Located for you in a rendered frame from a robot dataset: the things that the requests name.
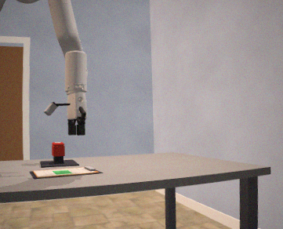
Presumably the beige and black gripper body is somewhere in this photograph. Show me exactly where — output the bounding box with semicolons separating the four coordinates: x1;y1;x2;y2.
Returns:
67;92;87;120

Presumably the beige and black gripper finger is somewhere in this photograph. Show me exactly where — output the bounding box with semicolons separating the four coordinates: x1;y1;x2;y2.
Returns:
76;107;86;136
68;119;76;135

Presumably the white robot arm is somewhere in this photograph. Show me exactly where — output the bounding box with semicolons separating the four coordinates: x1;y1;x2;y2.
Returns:
44;0;87;116

